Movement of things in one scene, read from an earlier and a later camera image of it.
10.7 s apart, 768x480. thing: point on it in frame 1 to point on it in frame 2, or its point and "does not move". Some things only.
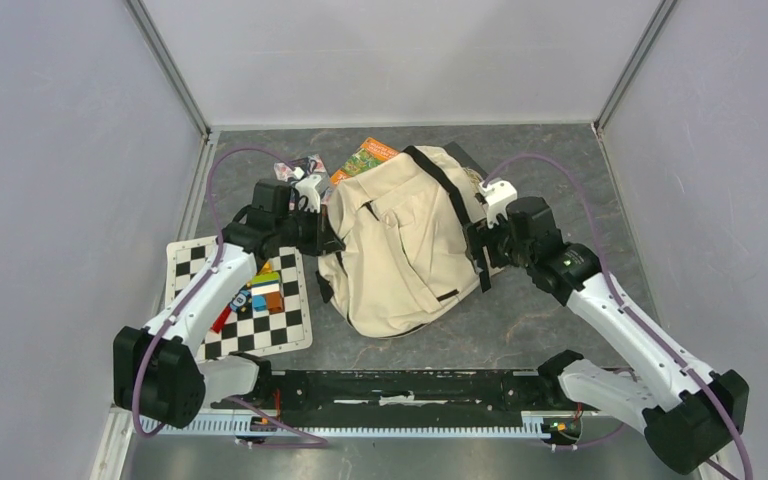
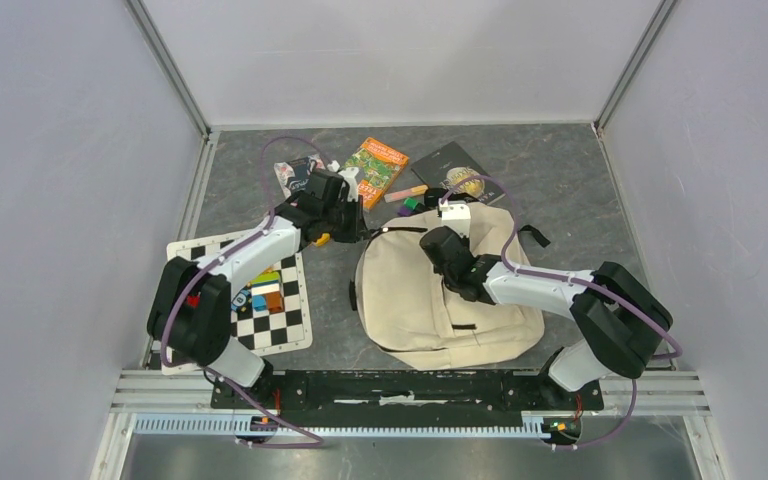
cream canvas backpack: [403, 219] to [404, 307]
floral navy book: [311, 165] does not move
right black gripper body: [501, 247] to [465, 242]
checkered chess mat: [249, 331] does not move
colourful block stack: [266, 290] does not move
